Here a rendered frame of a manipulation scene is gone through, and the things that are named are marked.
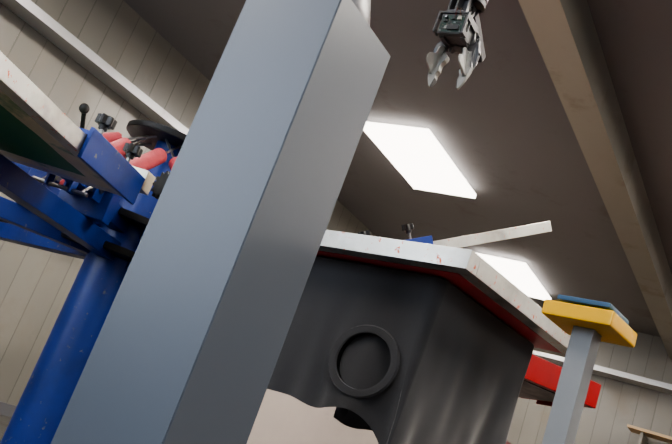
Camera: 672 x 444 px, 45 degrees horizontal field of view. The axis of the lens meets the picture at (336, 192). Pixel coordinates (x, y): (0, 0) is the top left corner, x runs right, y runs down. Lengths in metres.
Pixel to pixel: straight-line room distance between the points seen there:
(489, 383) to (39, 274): 4.61
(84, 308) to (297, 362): 1.02
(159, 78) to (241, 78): 5.32
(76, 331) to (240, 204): 1.52
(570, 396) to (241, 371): 0.61
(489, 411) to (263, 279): 0.83
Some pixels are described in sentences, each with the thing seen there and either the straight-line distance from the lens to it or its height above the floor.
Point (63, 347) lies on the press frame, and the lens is 2.59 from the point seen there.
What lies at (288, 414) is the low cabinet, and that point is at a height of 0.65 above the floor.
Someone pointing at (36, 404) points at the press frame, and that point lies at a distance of 2.60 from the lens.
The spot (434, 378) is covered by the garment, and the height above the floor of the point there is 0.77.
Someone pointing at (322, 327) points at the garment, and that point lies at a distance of 1.71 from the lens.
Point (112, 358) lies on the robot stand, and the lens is 1.16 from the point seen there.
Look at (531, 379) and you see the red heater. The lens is 2.97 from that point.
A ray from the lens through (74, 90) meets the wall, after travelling 6.00.
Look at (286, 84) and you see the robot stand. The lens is 1.18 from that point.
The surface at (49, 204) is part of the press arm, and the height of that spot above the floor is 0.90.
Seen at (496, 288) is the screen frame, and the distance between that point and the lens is 1.58.
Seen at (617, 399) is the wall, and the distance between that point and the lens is 10.22.
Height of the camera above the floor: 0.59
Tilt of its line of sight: 16 degrees up
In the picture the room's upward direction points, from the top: 20 degrees clockwise
